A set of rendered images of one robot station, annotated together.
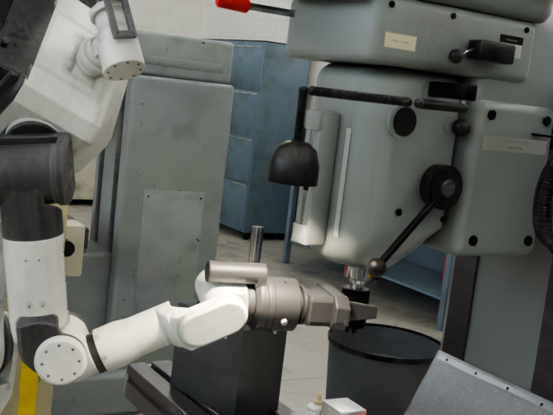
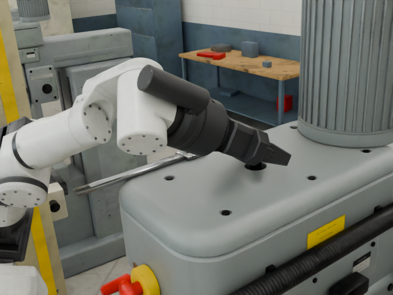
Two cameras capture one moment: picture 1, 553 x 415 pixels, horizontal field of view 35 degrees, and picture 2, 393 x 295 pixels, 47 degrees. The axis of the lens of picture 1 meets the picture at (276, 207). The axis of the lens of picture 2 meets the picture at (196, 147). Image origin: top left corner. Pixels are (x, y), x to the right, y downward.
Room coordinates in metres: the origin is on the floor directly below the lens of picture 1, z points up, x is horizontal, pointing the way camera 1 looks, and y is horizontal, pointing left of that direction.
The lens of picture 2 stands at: (0.73, -0.03, 2.22)
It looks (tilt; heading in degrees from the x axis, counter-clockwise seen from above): 22 degrees down; 358
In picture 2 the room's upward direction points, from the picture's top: 3 degrees counter-clockwise
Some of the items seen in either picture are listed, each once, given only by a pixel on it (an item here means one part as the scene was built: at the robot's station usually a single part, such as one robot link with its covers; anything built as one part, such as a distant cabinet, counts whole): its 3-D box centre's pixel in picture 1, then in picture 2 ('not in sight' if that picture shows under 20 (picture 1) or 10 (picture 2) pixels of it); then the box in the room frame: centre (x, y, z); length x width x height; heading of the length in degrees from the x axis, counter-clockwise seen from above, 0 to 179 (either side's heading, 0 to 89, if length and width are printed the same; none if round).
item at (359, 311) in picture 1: (360, 312); not in sight; (1.40, -0.16, 1.23); 0.06 x 0.02 x 0.03; 108
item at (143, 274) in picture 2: not in sight; (145, 284); (1.30, 0.04, 1.76); 0.06 x 0.02 x 0.06; 33
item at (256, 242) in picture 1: (255, 254); not in sight; (1.72, 0.03, 1.24); 0.03 x 0.03 x 0.11
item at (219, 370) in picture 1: (227, 352); not in sight; (1.76, 0.07, 1.02); 0.22 x 0.12 x 0.20; 43
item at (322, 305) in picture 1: (302, 305); not in sight; (1.40, -0.06, 1.23); 0.13 x 0.12 x 0.10; 18
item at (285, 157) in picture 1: (295, 160); not in sight; (1.23, -0.02, 1.48); 0.07 x 0.07 x 0.06
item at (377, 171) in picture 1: (374, 165); not in sight; (1.43, -0.15, 1.47); 0.21 x 0.19 x 0.32; 33
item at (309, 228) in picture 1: (315, 178); not in sight; (1.37, -0.06, 1.44); 0.04 x 0.04 x 0.21; 33
